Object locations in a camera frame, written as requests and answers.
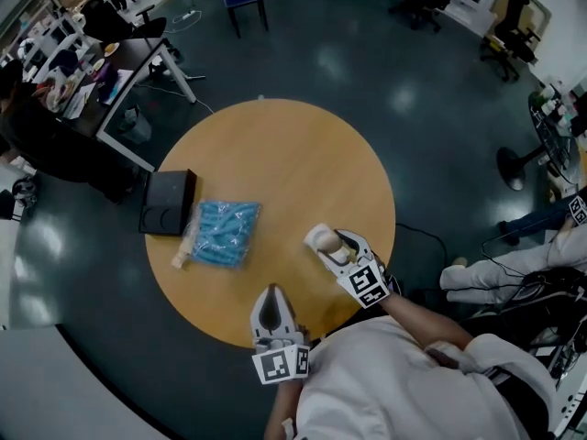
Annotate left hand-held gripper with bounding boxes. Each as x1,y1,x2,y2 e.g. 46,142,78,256
249,283,313,387

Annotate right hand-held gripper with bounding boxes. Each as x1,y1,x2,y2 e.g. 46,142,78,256
315,229,392,311

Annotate person's left forearm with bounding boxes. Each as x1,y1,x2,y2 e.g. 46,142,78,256
264,378,307,440

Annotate person's right forearm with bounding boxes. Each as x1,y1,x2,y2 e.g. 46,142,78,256
379,290,474,367

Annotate blue items in clear bag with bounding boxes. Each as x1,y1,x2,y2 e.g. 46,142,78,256
182,198,263,270

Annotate person's white shirt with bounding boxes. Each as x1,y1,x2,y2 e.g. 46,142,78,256
294,315,559,440

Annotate black box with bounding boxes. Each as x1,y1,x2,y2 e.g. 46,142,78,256
138,168,199,237

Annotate grey bag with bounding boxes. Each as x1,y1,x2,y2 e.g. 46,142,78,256
118,105,153,145

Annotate white bottle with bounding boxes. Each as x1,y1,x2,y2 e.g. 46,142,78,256
539,84,559,115

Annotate black stool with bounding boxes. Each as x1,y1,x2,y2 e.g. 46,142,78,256
0,175,39,223

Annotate white power strip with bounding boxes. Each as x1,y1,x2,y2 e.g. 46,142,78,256
171,9,204,25

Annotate white paper sheet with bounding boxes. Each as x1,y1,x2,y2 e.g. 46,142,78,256
63,82,96,121

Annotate black floor cable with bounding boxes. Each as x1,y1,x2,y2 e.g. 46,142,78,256
393,221,449,272

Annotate black round pedestal table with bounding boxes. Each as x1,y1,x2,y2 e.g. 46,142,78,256
496,88,584,193

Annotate dark desk with white frame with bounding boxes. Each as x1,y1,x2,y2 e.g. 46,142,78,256
58,38,199,174

